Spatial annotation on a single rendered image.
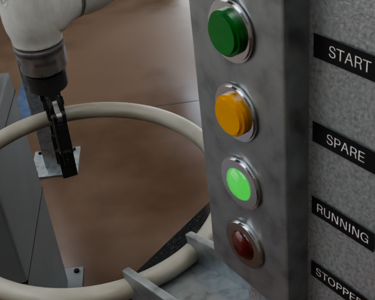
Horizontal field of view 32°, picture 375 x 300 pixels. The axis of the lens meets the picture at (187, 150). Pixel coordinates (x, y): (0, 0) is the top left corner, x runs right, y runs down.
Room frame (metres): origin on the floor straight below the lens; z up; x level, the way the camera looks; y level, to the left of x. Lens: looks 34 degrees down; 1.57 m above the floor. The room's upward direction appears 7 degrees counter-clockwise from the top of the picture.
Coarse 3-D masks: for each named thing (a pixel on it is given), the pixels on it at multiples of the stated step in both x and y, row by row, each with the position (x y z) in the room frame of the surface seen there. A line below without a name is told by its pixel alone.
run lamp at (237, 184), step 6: (234, 168) 0.32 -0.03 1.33; (228, 174) 0.32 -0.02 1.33; (234, 174) 0.32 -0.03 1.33; (240, 174) 0.32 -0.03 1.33; (228, 180) 0.32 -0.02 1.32; (234, 180) 0.32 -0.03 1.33; (240, 180) 0.32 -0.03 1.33; (234, 186) 0.32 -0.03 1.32; (240, 186) 0.31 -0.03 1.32; (246, 186) 0.31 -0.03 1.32; (234, 192) 0.32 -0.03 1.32; (240, 192) 0.31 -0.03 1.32; (246, 192) 0.31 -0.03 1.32; (240, 198) 0.32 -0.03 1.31; (246, 198) 0.31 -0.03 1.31
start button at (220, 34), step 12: (216, 12) 0.32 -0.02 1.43; (228, 12) 0.32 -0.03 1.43; (216, 24) 0.32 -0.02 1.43; (228, 24) 0.31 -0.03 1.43; (216, 36) 0.32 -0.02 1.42; (228, 36) 0.31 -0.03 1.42; (240, 36) 0.31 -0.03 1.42; (216, 48) 0.32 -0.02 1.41; (228, 48) 0.31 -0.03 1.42; (240, 48) 0.31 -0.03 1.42
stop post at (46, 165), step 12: (24, 84) 2.29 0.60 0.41; (36, 96) 2.29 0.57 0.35; (36, 108) 2.29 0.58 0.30; (36, 132) 2.29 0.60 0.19; (48, 132) 2.29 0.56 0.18; (48, 144) 2.29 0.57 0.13; (36, 156) 2.39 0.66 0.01; (48, 156) 2.29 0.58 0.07; (36, 168) 2.29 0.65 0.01; (48, 168) 2.28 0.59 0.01; (60, 168) 2.27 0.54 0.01
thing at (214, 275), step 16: (192, 240) 0.71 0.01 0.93; (208, 240) 0.69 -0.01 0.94; (208, 256) 0.68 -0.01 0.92; (128, 272) 0.66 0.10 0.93; (192, 272) 0.68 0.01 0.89; (208, 272) 0.67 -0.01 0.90; (224, 272) 0.65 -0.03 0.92; (144, 288) 0.61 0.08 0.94; (160, 288) 0.60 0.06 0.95; (176, 288) 0.65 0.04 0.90; (192, 288) 0.64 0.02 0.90; (208, 288) 0.63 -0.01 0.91; (224, 288) 0.62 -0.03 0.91; (240, 288) 0.61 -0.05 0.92
